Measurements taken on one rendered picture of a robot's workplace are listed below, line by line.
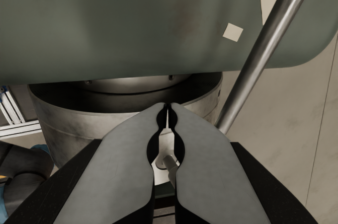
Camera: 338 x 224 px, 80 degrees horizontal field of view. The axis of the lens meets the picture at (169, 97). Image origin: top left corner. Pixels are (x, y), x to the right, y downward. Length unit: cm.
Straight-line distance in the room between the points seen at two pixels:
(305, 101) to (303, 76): 31
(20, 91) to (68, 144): 120
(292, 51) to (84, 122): 24
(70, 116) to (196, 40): 16
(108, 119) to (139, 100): 4
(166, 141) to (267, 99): 187
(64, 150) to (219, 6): 25
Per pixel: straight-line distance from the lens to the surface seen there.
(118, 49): 18
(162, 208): 85
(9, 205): 57
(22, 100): 150
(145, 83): 26
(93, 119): 24
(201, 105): 27
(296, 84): 221
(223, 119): 16
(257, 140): 235
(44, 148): 66
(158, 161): 28
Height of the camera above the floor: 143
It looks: 60 degrees down
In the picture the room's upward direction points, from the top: 156 degrees clockwise
